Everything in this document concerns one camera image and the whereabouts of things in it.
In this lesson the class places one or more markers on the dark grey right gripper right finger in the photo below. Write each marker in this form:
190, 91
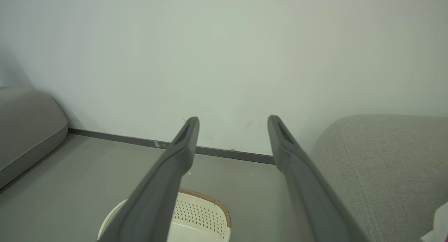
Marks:
308, 200

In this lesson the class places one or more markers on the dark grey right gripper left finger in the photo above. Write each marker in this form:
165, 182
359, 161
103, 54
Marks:
154, 200

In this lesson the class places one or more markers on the white garment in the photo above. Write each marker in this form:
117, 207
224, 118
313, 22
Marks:
439, 224

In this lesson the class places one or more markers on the grey fabric sofa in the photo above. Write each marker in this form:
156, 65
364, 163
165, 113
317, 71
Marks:
385, 158

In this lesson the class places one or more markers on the white laundry basket brown rim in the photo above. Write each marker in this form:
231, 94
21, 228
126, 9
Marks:
199, 221

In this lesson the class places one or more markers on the black baseboard strip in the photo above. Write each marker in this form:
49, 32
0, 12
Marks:
133, 140

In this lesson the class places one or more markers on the grey rounded cushion seat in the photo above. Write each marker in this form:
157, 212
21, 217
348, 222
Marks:
28, 130

